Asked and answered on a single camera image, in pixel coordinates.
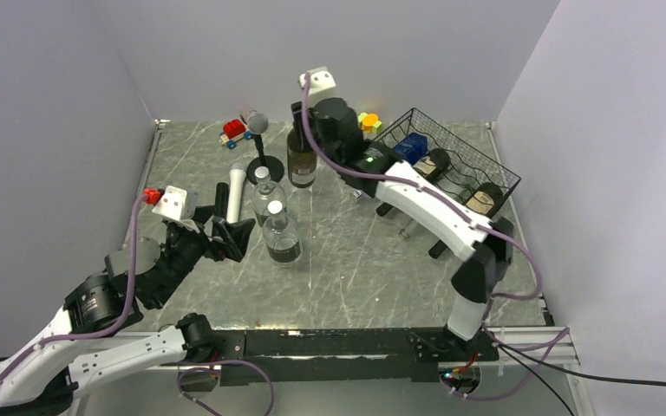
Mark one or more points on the clear glass bottle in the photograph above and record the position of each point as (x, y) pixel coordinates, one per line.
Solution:
(413, 227)

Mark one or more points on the black base bar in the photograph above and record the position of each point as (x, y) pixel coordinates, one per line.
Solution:
(308, 355)

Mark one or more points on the clear round bottle front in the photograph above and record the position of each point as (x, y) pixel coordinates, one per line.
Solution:
(281, 235)

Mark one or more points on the glitter microphone on stand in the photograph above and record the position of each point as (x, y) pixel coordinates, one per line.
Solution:
(256, 122)

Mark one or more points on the dark wine bottle silver neck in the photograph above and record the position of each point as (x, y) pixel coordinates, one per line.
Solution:
(301, 159)

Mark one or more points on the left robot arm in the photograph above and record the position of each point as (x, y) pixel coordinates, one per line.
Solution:
(62, 362)

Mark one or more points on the black wire wine rack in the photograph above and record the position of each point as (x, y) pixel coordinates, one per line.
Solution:
(474, 159)

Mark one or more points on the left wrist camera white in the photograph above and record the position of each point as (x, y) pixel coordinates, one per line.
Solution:
(176, 204)

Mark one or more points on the red toy block car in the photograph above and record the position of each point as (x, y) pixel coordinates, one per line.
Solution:
(234, 132)

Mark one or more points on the blue square glass bottle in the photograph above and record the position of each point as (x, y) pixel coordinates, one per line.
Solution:
(412, 148)

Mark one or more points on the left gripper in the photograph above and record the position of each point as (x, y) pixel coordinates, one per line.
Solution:
(236, 236)

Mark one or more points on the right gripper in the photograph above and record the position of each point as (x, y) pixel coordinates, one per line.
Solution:
(312, 114)

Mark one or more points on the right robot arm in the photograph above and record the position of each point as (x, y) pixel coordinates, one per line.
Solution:
(482, 244)

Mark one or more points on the dark green wine bottle front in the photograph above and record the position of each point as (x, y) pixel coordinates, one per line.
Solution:
(481, 202)

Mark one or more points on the black white handheld microphone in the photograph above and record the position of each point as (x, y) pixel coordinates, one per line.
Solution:
(228, 196)

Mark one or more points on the yellow green toy block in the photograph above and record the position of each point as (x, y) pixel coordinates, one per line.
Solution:
(369, 123)

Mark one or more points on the dark wine bottle black neck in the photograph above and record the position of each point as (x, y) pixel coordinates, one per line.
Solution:
(425, 172)

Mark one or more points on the clear round bottle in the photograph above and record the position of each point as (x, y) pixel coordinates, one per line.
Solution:
(265, 191)
(281, 235)

